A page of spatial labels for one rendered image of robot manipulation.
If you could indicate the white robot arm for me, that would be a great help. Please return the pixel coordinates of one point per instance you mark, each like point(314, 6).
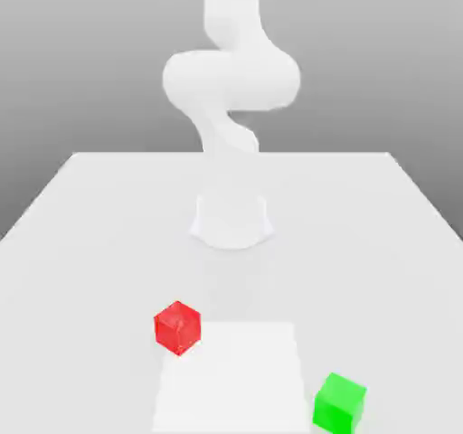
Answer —
point(231, 79)

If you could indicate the small red cube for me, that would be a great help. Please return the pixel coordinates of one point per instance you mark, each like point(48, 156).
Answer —
point(177, 327)

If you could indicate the small green cube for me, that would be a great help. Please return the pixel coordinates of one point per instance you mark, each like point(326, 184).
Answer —
point(338, 405)

